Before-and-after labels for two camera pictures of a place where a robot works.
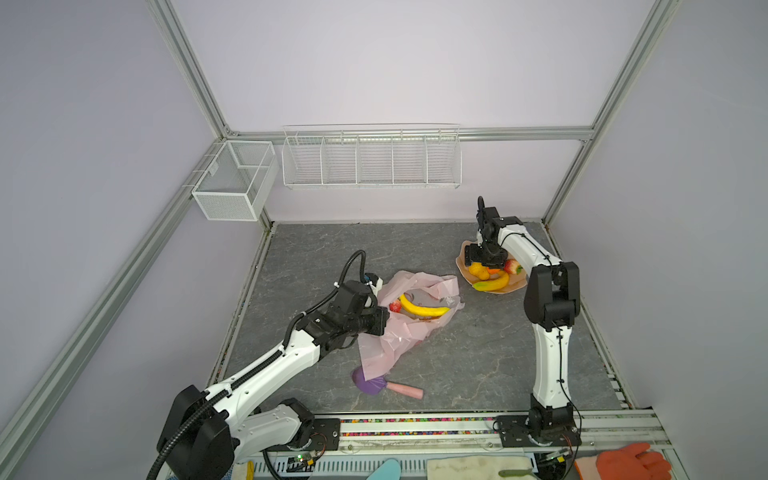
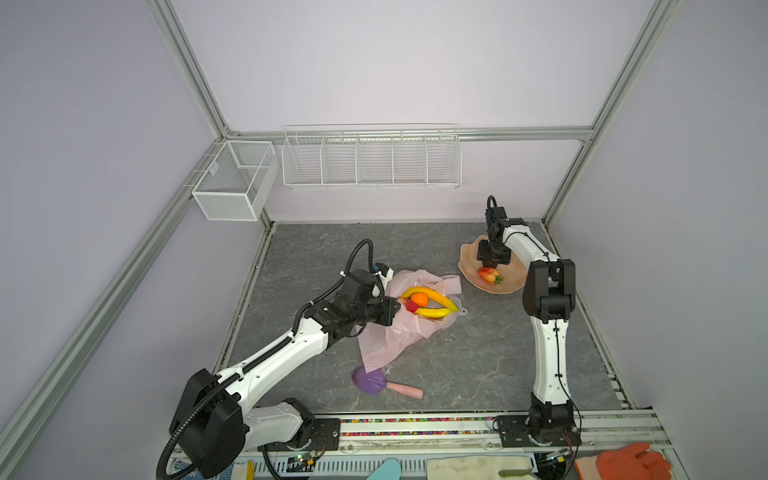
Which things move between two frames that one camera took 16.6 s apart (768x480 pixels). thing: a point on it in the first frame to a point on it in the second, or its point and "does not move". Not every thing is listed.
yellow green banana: (486, 286) to (434, 294)
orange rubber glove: (632, 462) does not move
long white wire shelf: (372, 156) does not move
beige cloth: (477, 467) does not move
